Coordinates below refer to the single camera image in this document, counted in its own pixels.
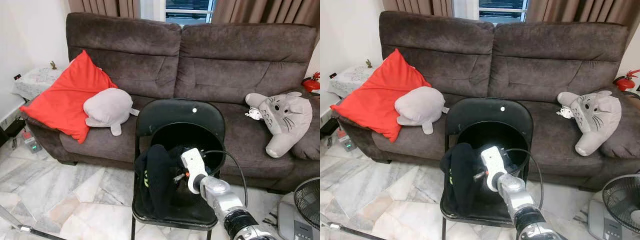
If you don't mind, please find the black box by wall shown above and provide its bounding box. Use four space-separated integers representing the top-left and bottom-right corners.
320 116 341 138
0 117 27 147

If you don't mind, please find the window with white frame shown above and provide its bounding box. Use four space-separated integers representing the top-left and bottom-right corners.
140 0 217 26
452 0 529 24

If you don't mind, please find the grey floor fan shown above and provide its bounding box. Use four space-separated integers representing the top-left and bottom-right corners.
587 173 640 240
276 176 321 240

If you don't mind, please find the plain black garment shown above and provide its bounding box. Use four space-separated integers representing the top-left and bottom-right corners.
133 144 187 219
440 142 483 217

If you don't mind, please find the grey seal plush pillow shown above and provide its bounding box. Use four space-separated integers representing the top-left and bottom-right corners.
394 86 450 136
82 87 141 137

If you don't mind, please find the red fire extinguisher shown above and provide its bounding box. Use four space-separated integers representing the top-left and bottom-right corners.
613 70 640 92
301 71 321 94

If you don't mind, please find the dark brown fabric sofa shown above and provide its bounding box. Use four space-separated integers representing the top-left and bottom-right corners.
21 12 321 193
332 11 640 192

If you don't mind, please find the red cushion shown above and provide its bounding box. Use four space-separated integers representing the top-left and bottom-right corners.
330 48 432 143
20 49 119 145

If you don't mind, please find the brown curtain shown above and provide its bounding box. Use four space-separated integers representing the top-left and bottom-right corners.
525 0 640 28
210 0 321 28
67 0 142 19
382 0 456 18

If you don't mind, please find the grey totoro plush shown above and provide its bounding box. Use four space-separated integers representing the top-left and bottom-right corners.
244 91 314 159
556 90 623 157

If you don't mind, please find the grey floor power device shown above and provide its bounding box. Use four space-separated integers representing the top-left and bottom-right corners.
337 129 357 152
22 131 42 154

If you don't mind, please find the side table with lace cloth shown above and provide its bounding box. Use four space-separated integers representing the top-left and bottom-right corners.
12 66 68 101
327 65 383 99

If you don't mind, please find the black folding chair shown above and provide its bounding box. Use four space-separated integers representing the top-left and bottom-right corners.
131 98 227 240
440 97 535 240

